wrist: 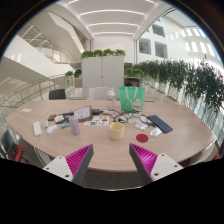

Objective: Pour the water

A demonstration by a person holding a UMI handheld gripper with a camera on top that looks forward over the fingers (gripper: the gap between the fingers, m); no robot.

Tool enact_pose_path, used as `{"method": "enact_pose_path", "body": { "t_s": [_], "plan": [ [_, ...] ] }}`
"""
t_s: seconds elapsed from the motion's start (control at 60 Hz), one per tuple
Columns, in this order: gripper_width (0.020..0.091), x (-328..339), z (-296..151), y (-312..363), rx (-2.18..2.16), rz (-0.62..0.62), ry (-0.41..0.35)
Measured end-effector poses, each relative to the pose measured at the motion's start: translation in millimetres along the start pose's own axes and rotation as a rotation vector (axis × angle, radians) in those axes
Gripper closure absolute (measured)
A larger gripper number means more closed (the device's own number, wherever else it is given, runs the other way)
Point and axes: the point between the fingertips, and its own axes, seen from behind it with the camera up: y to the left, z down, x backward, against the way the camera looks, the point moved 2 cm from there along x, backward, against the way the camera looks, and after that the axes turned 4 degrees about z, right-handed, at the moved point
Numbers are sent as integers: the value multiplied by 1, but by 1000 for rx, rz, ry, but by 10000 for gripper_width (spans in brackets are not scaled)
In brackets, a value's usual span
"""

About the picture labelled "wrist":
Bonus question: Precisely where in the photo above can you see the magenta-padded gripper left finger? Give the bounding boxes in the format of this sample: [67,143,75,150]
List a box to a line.
[42,143,95,186]

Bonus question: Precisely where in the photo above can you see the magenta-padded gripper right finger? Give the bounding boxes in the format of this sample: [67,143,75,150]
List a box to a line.
[128,143,184,186]

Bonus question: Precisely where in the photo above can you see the purple drink bottle black cap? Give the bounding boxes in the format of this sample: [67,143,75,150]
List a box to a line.
[68,114,81,136]

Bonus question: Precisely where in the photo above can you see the clear plastic water bottle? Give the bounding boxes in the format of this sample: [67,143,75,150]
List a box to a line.
[106,88,117,111]

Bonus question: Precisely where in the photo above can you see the flat round red coaster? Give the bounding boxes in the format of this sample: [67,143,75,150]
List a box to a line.
[135,133,150,144]

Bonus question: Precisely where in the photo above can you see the white plastic packet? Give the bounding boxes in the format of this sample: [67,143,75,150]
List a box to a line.
[134,121,150,131]
[149,127,163,138]

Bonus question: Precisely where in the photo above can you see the white computer mouse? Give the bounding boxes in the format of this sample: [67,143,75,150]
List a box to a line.
[45,124,58,135]

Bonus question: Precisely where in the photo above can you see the cream yellow mug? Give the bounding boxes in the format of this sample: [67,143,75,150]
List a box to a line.
[109,121,126,141]

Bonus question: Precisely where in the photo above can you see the colourful sticker sheet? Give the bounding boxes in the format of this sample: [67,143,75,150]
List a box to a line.
[83,115,111,127]

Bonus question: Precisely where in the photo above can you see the black tablet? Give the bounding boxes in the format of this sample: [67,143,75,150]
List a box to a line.
[56,111,76,125]

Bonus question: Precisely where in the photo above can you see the standing picture card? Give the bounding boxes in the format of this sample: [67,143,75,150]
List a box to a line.
[73,105,93,123]

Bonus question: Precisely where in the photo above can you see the black charger block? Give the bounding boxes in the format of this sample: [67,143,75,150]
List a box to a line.
[91,108,104,116]

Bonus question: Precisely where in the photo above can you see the green tote bag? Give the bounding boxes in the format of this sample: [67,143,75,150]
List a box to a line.
[118,85,146,112]

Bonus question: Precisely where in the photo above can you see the red and black chair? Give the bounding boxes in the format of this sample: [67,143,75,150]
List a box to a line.
[0,129,24,163]

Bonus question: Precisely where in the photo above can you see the black office chair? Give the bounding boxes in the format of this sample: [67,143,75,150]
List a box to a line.
[48,88,67,101]

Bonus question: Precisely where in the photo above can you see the white chair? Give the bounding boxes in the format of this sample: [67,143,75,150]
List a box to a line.
[87,86,114,101]

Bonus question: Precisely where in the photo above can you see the glass railing wooden handrail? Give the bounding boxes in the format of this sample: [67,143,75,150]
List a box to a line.
[0,74,66,108]

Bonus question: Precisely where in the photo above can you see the low green planter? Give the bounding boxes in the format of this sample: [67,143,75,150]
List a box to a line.
[124,67,145,79]

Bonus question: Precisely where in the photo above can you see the tall green hedge plants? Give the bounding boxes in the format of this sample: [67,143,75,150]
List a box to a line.
[132,59,224,114]

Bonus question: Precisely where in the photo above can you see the white cabinet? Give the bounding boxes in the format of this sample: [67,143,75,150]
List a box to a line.
[81,55,126,99]

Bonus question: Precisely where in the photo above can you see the green plants on cabinet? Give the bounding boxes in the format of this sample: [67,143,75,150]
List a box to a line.
[80,48,127,60]

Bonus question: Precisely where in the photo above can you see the ceiling light strips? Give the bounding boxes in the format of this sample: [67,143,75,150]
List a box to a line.
[68,0,156,36]

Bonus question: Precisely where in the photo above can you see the black cable bundle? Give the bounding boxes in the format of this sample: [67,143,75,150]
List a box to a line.
[108,109,153,126]

